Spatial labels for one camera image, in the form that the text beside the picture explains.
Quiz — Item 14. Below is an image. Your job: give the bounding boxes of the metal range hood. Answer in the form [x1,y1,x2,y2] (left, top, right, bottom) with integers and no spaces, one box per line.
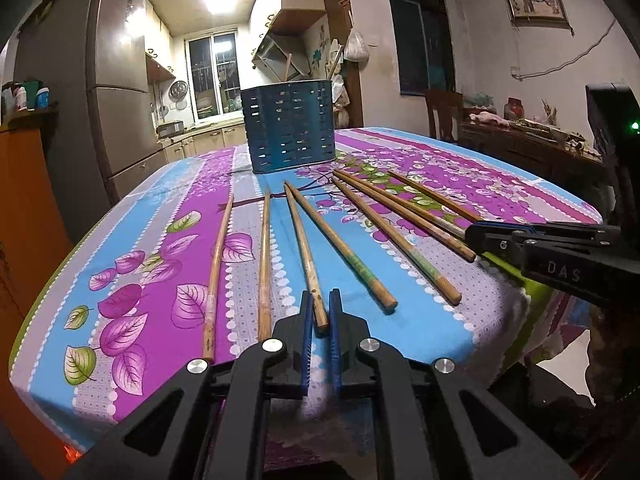
[251,32,312,82]

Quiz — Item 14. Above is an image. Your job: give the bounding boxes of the white plastic bag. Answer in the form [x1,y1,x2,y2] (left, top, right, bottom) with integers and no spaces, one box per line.
[344,29,370,64]

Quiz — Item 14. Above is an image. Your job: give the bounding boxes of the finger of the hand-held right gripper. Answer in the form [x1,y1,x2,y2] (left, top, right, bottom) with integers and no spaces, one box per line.
[464,221,526,263]
[511,221,622,248]

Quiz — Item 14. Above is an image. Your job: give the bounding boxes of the floral purple blue tablecloth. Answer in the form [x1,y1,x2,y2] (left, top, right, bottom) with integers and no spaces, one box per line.
[7,127,603,453]

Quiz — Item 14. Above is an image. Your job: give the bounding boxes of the dark wooden side table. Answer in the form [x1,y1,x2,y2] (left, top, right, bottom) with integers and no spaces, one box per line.
[459,119,608,191]

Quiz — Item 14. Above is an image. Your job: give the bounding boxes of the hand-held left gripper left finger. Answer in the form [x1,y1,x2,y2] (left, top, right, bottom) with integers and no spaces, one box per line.
[65,290,315,480]

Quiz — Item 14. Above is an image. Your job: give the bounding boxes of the orange wooden cabinet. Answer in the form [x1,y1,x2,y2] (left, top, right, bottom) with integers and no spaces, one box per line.
[0,110,76,461]

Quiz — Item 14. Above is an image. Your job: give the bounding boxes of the kitchen window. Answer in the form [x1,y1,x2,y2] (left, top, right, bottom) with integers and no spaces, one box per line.
[186,32,242,122]

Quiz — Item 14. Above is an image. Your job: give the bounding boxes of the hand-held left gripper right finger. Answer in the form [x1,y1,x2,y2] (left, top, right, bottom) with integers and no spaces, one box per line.
[329,288,576,480]

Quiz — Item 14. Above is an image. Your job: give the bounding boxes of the silver refrigerator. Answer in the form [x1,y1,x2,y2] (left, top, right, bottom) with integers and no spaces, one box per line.
[15,0,168,198]

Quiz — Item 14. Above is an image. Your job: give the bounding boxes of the blue perforated utensil holder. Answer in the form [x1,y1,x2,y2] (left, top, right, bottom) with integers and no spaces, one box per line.
[240,80,337,175]

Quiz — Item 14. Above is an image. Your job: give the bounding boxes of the white wall cable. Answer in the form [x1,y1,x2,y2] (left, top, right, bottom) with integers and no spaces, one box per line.
[510,19,617,81]

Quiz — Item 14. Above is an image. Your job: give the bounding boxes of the wooden chair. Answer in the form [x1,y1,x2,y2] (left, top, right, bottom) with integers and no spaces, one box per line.
[425,89,466,142]

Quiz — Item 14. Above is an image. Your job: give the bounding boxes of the dark curtained window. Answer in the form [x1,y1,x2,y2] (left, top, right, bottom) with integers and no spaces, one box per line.
[387,0,457,97]

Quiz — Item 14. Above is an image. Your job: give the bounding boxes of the kitchen counter cabinets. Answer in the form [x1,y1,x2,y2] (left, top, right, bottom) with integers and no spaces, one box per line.
[160,124,247,163]

